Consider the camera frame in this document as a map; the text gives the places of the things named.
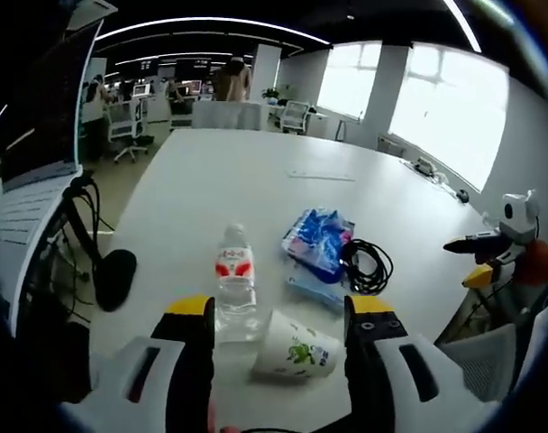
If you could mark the clear plastic water bottle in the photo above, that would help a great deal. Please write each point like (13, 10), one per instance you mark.
(235, 275)

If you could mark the white paper cup green print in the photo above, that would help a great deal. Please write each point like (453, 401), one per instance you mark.
(296, 345)

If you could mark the person's left hand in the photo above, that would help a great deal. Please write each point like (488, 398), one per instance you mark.
(229, 424)

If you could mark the blue patterned tissue packet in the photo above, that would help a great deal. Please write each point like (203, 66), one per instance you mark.
(316, 245)

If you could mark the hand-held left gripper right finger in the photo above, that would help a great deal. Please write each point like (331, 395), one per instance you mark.
(377, 334)

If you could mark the green potted plant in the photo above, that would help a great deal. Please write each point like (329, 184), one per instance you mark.
(270, 94)

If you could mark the white tabletop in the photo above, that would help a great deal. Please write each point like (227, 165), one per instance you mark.
(238, 180)

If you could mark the grey mesh chair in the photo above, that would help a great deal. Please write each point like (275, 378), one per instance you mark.
(486, 361)

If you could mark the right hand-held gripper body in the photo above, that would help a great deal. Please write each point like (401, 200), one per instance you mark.
(519, 216)

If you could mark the open laptop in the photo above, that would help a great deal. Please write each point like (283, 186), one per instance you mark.
(39, 135)

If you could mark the white desk partition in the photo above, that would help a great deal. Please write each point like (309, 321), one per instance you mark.
(229, 115)

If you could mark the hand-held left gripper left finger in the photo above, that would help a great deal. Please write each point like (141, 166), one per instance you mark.
(184, 325)

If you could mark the black round stand base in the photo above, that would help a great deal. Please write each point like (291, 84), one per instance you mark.
(116, 279)

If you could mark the light blue packet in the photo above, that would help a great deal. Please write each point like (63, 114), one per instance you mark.
(314, 288)

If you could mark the small black object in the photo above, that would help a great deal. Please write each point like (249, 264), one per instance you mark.
(463, 195)

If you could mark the white office chair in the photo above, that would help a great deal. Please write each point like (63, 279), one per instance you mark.
(127, 122)
(295, 116)

